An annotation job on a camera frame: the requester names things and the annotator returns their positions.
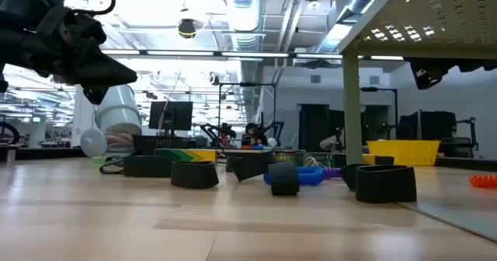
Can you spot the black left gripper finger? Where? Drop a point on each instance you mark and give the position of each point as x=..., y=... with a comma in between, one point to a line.
x=96, y=94
x=105, y=70

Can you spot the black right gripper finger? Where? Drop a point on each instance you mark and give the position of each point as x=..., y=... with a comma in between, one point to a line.
x=433, y=68

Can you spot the black band with thin loop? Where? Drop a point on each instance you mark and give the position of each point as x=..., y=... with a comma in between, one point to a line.
x=147, y=167

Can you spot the yellow green Crayola crayon box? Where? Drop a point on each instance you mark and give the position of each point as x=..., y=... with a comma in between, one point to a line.
x=326, y=160
x=288, y=156
x=194, y=155

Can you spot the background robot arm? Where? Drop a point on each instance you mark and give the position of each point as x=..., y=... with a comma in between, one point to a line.
x=277, y=127
x=223, y=131

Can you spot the pale green metal desk shelf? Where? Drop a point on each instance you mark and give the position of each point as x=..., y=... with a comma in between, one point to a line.
x=352, y=109

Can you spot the white plastic bucket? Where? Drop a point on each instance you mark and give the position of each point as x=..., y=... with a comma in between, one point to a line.
x=118, y=113

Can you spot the white round lid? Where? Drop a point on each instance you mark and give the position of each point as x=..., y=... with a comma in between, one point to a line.
x=93, y=142

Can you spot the clear plastic bag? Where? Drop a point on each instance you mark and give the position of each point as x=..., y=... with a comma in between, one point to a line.
x=118, y=140

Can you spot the black background equipment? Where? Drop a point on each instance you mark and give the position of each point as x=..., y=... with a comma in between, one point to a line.
x=435, y=127

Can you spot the black mesh basket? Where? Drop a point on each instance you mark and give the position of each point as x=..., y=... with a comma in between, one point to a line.
x=155, y=142

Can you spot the black computer monitor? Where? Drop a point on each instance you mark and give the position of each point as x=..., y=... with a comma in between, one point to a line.
x=178, y=115

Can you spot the yellow plastic basket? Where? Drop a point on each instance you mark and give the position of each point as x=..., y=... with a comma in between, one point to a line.
x=404, y=152

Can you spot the person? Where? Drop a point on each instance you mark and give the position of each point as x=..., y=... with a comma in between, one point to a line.
x=254, y=133
x=330, y=142

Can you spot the dark background cabinet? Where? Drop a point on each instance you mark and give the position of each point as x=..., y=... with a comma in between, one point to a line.
x=314, y=129

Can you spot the small white ball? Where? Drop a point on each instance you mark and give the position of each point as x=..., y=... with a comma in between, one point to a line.
x=272, y=142

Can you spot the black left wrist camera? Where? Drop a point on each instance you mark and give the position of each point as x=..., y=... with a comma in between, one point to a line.
x=90, y=30

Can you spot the black overhead camera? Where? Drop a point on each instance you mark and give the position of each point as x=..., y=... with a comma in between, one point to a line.
x=187, y=28

